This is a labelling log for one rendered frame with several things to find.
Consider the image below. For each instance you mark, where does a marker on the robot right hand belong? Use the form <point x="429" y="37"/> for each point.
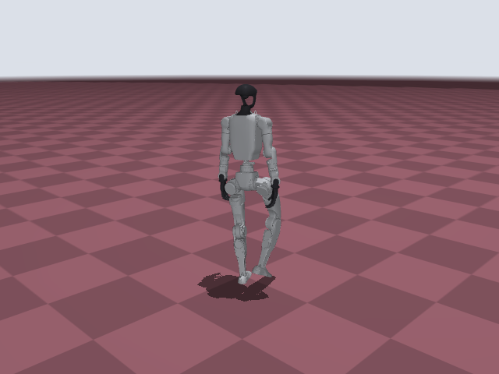
<point x="274" y="193"/>

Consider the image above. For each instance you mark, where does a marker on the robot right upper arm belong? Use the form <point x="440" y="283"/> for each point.
<point x="265" y="124"/>

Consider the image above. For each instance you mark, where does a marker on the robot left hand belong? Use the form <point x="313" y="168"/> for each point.
<point x="223" y="181"/>

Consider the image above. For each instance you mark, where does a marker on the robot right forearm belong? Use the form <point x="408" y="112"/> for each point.
<point x="272" y="166"/>

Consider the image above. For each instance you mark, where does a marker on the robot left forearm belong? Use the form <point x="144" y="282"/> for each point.
<point x="223" y="166"/>

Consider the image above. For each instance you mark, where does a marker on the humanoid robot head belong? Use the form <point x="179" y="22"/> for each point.
<point x="245" y="91"/>

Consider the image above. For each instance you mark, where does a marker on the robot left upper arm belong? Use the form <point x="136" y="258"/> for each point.
<point x="225" y="138"/>

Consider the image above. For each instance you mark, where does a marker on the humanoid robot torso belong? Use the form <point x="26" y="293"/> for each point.
<point x="246" y="145"/>

